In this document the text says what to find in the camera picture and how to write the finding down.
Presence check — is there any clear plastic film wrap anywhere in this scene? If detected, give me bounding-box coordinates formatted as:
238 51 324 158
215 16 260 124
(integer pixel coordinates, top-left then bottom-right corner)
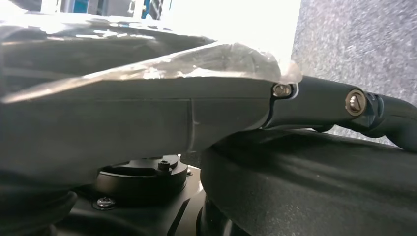
0 40 304 106

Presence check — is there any black rounded robot body cover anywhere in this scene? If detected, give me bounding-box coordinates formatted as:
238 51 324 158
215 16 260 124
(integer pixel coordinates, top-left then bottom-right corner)
199 129 417 236

